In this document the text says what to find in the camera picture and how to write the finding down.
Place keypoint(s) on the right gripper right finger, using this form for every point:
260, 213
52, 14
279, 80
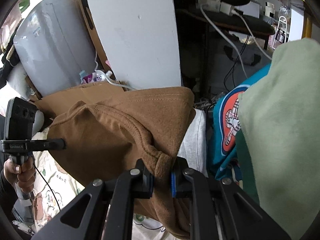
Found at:
221, 209

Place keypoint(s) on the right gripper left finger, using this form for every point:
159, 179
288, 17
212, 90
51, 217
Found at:
103, 210

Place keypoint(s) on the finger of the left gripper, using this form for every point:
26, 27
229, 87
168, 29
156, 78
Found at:
48, 144

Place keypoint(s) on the brown graphic t-shirt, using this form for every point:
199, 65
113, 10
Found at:
106, 138

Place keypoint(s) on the person left hand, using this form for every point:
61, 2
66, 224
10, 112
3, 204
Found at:
22, 175

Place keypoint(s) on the cream bear print bedsheet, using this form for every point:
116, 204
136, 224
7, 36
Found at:
54, 188

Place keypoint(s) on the white folded towel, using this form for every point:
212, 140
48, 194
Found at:
193, 147

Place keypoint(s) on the brown cardboard sheet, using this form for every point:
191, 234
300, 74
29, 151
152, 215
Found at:
61, 101

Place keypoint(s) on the blue detergent bottle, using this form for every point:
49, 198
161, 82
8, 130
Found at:
82, 75

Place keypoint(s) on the grey wrapped mattress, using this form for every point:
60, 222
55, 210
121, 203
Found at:
54, 46

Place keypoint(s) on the teal patterned bag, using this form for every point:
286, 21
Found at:
222, 158

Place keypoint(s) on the pink bottle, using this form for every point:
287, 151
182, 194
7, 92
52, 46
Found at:
109, 72

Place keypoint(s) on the green fabric item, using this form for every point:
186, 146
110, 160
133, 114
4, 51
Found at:
278, 142

